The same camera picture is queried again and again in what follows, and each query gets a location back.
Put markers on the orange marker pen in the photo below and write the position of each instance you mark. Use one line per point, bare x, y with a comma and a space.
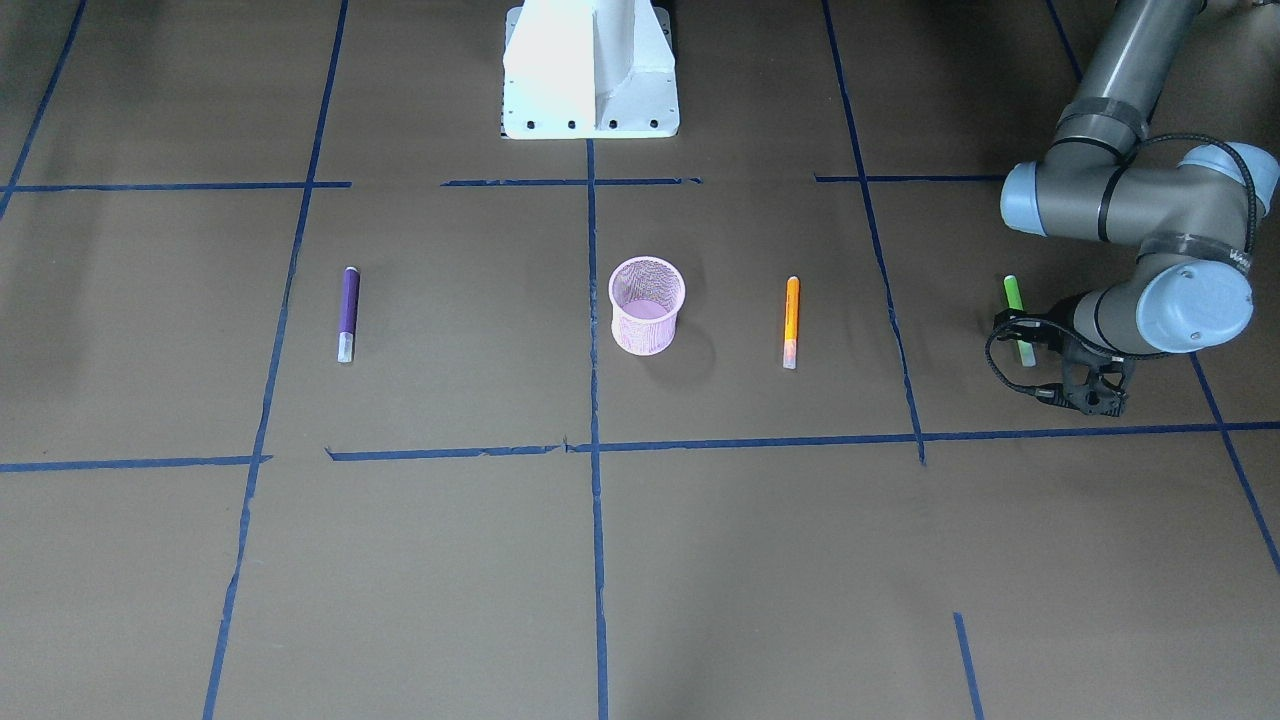
790, 323

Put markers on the purple marker pen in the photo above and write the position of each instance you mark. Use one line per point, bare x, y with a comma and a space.
347, 323

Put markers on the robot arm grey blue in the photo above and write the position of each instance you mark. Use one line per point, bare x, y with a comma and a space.
1193, 225

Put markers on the green marker pen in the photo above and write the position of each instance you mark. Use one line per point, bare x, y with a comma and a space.
1027, 354

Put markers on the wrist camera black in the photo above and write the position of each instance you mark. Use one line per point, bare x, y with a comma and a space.
1094, 381

